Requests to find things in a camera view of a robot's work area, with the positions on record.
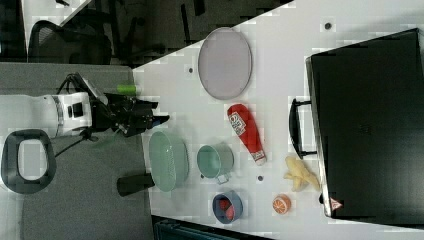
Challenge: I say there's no green oval strainer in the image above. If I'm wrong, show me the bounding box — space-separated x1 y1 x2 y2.
148 131 189 192

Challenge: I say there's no lilac oval plate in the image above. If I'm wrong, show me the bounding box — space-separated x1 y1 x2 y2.
198 27 252 100

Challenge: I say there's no green marker cap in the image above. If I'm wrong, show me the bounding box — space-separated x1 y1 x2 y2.
117 85 137 95

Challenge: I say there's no black cylinder cup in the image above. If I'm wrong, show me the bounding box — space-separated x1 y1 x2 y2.
116 173 155 197

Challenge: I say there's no blue bowl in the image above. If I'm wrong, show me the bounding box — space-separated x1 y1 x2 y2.
212 190 243 224

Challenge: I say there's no green mug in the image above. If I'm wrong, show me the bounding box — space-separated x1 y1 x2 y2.
197 143 234 185

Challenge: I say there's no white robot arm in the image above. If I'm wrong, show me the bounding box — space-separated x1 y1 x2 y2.
1 92 169 194

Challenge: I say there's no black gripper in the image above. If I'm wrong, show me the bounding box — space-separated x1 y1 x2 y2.
90 93 170 137

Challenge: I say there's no red ketchup bottle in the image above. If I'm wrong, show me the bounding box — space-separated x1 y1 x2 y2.
227 104 266 166

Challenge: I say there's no black office chair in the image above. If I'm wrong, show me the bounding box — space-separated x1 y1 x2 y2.
27 20 112 65

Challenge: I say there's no yellow banana peel toy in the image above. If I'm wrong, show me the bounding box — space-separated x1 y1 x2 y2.
284 156 321 192

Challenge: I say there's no red strawberry toy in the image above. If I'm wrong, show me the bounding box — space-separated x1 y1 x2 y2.
219 199 235 220

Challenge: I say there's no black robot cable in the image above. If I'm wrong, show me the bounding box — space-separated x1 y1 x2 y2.
53 73 101 158

